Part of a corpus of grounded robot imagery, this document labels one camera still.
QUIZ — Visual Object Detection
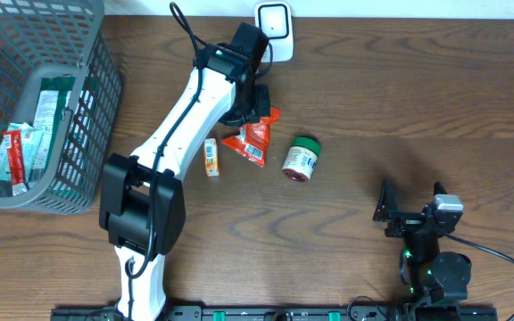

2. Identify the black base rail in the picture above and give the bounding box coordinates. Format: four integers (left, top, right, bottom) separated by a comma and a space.
50, 305, 498, 321

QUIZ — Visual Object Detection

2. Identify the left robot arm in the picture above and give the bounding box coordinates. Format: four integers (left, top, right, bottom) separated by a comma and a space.
99, 22, 270, 320

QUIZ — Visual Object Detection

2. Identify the red snack stick packet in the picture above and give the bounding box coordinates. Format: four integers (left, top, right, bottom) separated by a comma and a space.
4, 130, 26, 185

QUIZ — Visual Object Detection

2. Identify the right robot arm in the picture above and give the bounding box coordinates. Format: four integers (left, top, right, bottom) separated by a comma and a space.
373, 179, 472, 320

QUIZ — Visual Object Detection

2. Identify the green lid white jar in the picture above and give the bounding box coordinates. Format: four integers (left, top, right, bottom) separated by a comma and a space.
282, 136, 321, 182

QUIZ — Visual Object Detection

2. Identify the grey plastic mesh basket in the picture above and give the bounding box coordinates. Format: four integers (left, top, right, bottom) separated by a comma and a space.
0, 0, 121, 215

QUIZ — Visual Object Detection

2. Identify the green snack packet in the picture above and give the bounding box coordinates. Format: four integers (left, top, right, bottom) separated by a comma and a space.
40, 76, 76, 93

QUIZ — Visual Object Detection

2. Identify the orange red snack pouch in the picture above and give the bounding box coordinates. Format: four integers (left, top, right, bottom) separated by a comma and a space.
221, 107, 282, 167

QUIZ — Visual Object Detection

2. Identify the white label packet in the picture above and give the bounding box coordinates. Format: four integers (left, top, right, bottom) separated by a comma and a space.
32, 90, 59, 172

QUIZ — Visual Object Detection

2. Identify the pale green wipes packet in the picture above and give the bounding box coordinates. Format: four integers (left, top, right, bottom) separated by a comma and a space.
0, 123, 46, 197

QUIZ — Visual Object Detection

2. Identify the small orange juice box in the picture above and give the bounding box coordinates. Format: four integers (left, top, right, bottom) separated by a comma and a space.
203, 138, 220, 177

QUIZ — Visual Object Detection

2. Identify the white barcode scanner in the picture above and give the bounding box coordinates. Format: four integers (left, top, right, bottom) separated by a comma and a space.
254, 1, 294, 62

